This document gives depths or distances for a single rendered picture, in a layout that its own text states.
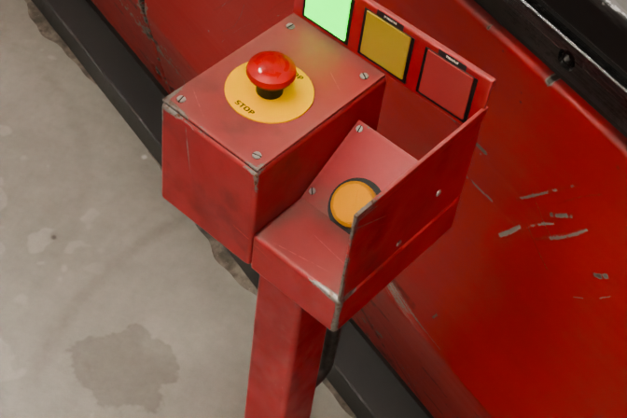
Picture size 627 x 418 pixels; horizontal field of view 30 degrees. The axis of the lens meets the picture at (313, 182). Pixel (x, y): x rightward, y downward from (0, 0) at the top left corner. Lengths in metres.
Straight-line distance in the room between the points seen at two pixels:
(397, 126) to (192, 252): 0.65
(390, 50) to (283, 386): 0.39
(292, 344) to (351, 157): 0.23
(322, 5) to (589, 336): 0.40
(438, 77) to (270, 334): 0.34
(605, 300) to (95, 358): 0.85
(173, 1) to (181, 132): 0.70
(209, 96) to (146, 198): 0.96
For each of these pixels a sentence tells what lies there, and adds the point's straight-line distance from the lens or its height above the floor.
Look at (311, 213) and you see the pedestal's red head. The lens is 0.96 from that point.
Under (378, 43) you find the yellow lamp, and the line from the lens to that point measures 0.95.
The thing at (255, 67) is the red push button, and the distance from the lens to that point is 0.92.
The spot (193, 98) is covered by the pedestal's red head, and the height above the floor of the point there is 0.78.
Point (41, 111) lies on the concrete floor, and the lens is 2.02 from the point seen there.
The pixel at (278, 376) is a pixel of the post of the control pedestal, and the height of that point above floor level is 0.44.
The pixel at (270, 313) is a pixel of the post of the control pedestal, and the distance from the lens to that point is 1.11.
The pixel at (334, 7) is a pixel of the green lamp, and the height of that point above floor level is 0.82.
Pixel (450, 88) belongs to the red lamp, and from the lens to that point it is 0.92.
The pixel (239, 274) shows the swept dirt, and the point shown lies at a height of 0.00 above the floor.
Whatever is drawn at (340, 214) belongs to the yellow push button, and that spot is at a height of 0.72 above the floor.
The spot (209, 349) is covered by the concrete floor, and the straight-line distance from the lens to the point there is 1.71.
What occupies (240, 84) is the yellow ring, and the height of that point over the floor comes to 0.78.
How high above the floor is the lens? 1.44
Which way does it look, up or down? 49 degrees down
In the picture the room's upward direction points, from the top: 8 degrees clockwise
